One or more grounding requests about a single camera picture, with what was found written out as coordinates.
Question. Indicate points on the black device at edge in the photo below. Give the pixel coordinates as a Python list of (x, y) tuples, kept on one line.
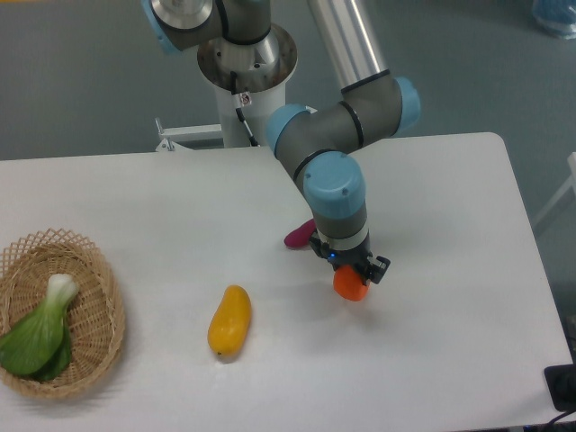
[(560, 380)]

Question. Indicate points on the blue plastic bag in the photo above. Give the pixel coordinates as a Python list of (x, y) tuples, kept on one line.
[(556, 16)]

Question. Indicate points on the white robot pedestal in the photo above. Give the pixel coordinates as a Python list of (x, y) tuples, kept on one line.
[(249, 83)]

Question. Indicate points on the green toy bok choy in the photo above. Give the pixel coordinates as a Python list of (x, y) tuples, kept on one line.
[(38, 346)]

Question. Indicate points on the white frame at right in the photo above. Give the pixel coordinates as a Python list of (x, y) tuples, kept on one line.
[(559, 201)]

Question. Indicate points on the orange toy fruit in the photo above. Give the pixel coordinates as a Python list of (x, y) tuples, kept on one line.
[(348, 284)]

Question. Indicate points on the white metal bracket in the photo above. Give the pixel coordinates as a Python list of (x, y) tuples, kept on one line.
[(190, 137)]

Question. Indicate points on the yellow toy mango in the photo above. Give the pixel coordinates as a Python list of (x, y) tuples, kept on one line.
[(229, 326)]

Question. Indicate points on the woven bamboo basket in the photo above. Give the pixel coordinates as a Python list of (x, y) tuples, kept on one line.
[(96, 316)]

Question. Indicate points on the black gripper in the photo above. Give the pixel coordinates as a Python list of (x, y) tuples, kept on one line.
[(371, 269)]

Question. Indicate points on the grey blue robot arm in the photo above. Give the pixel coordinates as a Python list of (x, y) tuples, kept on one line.
[(315, 148)]

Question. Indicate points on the purple toy sweet potato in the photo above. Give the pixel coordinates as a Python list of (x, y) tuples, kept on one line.
[(300, 237)]

